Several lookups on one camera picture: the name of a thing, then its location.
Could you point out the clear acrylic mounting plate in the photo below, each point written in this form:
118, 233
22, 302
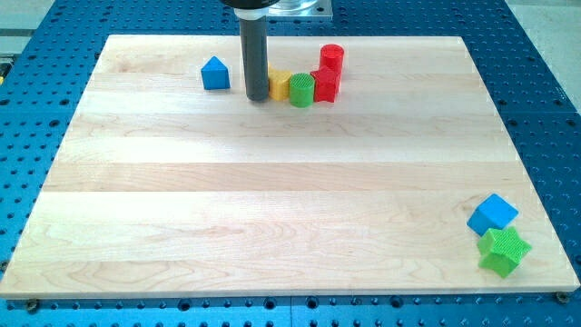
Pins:
301, 10

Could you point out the green cylinder block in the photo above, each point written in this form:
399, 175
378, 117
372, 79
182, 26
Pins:
301, 90

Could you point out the blue triangle block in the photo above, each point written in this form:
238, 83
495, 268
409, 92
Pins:
215, 75

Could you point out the blue cube block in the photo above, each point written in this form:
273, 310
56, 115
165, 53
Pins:
492, 213

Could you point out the right board clamp screw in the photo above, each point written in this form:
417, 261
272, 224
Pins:
562, 297

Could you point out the board clamp screw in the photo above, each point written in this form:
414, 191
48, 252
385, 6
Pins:
31, 305
562, 297

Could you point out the black robot arm end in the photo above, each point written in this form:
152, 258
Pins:
250, 9

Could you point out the red star block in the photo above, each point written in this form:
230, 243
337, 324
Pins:
327, 83

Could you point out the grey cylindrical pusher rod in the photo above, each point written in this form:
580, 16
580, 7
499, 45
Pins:
253, 35

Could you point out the red cylinder block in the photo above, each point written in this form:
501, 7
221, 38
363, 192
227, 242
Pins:
331, 56

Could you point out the green star block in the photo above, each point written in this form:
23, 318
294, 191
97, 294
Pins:
502, 251

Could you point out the left board clamp screw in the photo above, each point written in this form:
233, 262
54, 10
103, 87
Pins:
31, 305

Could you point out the light wooden board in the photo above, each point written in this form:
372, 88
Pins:
162, 189

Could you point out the yellow block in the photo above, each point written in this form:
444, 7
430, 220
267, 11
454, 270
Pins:
279, 83

